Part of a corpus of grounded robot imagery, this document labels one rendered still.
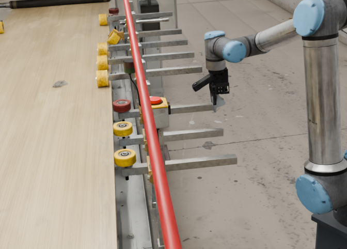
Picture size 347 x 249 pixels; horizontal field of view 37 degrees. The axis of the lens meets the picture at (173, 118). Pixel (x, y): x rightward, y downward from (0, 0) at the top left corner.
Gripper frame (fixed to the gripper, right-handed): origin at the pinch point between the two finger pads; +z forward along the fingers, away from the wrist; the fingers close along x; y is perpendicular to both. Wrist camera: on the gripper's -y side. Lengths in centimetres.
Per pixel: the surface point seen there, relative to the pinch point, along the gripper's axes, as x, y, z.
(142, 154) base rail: -13.8, -35.0, 11.7
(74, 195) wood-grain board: -75, -59, -9
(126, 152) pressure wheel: -49, -41, -9
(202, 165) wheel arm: -52, -14, -1
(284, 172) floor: 73, 58, 84
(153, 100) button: -82, -31, -41
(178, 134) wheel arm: -26.7, -19.3, -2.7
